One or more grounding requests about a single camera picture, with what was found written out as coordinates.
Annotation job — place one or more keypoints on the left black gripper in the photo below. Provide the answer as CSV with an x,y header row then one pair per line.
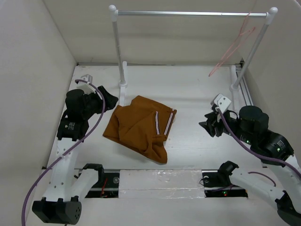
x,y
110,100

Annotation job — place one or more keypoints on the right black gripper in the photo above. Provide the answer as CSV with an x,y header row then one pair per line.
x,y
213,117

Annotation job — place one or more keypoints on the brown trousers with striped trim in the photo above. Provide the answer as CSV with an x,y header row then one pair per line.
x,y
143,126

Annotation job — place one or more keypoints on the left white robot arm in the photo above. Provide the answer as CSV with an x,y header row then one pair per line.
x,y
61,202

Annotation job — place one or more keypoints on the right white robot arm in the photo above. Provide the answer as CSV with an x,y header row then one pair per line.
x,y
250,129

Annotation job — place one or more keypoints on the white and silver clothes rack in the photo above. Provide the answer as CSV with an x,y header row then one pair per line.
x,y
235,86

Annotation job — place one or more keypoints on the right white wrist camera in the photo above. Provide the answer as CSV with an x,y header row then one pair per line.
x,y
220,102

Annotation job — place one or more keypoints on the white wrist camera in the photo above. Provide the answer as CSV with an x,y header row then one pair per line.
x,y
85,86
220,102

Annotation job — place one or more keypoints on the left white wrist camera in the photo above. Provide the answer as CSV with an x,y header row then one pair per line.
x,y
85,86

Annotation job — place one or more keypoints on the aluminium rail right side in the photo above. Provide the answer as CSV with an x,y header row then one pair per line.
x,y
243,84

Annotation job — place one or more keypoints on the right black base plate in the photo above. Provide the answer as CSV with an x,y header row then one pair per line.
x,y
215,187

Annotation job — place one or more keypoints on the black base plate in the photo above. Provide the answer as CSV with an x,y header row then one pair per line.
x,y
215,187
109,188

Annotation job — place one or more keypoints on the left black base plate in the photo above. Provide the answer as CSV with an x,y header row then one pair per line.
x,y
109,188

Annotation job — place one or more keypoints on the pink wire hanger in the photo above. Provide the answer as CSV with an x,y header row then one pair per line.
x,y
241,38

